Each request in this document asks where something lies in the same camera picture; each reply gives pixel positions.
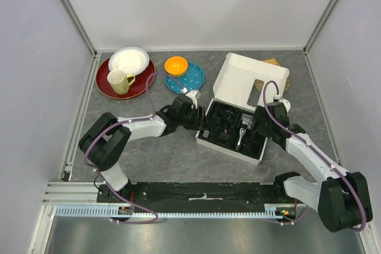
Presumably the black plastic tray insert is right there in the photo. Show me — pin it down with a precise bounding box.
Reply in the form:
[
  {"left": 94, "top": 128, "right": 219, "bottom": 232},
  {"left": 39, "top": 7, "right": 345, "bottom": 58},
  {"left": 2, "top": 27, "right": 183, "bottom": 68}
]
[{"left": 196, "top": 99, "right": 267, "bottom": 165}]

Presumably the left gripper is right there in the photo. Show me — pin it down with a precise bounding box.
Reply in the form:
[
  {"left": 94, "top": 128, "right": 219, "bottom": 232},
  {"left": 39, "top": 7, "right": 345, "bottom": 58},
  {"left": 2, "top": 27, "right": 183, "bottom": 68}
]
[{"left": 177, "top": 105, "right": 210, "bottom": 131}]

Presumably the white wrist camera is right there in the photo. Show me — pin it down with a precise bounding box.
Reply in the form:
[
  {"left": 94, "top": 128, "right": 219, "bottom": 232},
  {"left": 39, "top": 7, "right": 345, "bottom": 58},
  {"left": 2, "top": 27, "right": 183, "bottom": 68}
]
[
  {"left": 274, "top": 98, "right": 291, "bottom": 112},
  {"left": 181, "top": 87, "right": 201, "bottom": 101}
]

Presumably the left aluminium frame post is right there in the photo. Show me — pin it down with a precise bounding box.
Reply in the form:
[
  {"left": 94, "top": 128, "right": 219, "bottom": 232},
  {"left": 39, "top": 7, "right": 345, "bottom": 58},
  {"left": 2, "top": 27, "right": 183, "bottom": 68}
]
[{"left": 59, "top": 0, "right": 97, "bottom": 57}]

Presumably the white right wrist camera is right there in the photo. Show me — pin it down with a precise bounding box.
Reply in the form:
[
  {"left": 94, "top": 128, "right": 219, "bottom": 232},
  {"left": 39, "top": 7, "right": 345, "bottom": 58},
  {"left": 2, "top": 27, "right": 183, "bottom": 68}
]
[{"left": 274, "top": 98, "right": 291, "bottom": 112}]

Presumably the right aluminium frame post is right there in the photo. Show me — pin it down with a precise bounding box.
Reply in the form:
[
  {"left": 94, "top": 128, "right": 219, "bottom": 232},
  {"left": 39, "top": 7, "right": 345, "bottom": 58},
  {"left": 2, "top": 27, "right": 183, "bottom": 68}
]
[{"left": 303, "top": 0, "right": 340, "bottom": 55}]

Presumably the cream mug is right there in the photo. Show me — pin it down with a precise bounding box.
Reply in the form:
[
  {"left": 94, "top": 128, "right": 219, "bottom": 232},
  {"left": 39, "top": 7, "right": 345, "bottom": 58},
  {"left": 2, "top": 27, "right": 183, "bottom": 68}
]
[{"left": 107, "top": 70, "right": 136, "bottom": 95}]

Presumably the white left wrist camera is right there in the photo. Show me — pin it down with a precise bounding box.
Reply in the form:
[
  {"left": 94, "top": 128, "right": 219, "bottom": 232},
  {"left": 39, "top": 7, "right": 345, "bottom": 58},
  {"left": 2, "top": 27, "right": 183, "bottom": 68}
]
[{"left": 181, "top": 87, "right": 201, "bottom": 101}]

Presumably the aluminium frame post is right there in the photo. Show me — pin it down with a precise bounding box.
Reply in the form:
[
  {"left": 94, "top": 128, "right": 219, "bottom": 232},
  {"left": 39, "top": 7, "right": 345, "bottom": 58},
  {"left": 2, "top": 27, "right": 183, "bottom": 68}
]
[
  {"left": 303, "top": 0, "right": 340, "bottom": 55},
  {"left": 59, "top": 0, "right": 97, "bottom": 57}
]

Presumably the grey hair clipper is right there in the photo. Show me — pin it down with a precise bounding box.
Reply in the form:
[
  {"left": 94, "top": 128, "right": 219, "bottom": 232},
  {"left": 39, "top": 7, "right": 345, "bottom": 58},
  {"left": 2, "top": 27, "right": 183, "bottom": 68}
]
[{"left": 236, "top": 114, "right": 252, "bottom": 150}]

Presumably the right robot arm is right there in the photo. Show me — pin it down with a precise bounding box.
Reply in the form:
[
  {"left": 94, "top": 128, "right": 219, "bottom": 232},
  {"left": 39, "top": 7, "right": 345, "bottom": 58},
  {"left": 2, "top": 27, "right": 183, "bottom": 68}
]
[{"left": 252, "top": 101, "right": 373, "bottom": 233}]

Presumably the white cardboard box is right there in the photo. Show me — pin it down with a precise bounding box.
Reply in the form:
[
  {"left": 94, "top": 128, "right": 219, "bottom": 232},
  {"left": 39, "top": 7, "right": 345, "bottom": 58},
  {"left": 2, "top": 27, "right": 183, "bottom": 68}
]
[{"left": 195, "top": 52, "right": 291, "bottom": 166}]

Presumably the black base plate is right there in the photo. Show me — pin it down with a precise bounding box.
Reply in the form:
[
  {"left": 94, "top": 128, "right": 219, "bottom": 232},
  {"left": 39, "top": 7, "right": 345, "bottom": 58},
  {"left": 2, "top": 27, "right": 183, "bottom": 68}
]
[{"left": 98, "top": 181, "right": 301, "bottom": 214}]

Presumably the white paper plate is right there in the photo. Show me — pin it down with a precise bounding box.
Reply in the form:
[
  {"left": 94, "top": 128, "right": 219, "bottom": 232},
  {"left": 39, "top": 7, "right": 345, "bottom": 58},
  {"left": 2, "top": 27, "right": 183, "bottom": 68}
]
[{"left": 108, "top": 46, "right": 149, "bottom": 76}]

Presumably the orange bowl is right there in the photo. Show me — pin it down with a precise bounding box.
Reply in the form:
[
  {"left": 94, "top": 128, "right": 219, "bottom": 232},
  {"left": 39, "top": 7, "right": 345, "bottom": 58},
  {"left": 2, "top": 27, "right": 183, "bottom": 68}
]
[{"left": 164, "top": 56, "right": 188, "bottom": 77}]

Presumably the blue dotted plate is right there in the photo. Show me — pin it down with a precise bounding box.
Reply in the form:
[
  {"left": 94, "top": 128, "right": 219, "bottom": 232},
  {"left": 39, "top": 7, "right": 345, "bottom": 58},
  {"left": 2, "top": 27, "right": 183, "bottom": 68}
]
[{"left": 165, "top": 62, "right": 205, "bottom": 94}]

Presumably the red round plate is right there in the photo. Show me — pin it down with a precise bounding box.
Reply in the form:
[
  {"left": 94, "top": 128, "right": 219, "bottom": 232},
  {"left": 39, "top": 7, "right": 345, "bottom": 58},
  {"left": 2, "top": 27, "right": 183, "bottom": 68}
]
[{"left": 95, "top": 57, "right": 157, "bottom": 99}]

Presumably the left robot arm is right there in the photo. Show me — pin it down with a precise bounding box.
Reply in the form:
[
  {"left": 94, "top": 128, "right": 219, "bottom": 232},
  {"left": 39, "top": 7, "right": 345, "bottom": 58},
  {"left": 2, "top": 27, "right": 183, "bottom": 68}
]
[{"left": 79, "top": 90, "right": 207, "bottom": 202}]

